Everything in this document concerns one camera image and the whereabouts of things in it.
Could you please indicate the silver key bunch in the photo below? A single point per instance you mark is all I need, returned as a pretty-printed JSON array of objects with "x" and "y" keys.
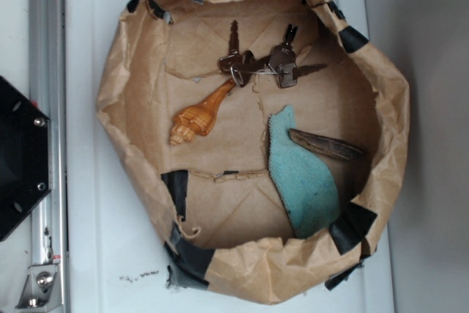
[{"x": 281, "y": 61}]

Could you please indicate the brown paper bag bin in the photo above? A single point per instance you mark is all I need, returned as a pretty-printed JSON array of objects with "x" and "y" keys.
[{"x": 212, "y": 201}]

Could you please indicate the orange spiral seashell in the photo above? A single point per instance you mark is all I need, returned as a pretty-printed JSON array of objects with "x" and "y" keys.
[{"x": 198, "y": 119}]

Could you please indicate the teal microfiber cloth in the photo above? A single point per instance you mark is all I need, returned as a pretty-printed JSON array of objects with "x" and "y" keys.
[{"x": 304, "y": 182}]

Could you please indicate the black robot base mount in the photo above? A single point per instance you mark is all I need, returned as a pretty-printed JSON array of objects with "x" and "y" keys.
[{"x": 25, "y": 176}]

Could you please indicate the aluminium frame rail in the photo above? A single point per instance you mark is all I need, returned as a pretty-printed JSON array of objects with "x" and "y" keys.
[{"x": 47, "y": 284}]

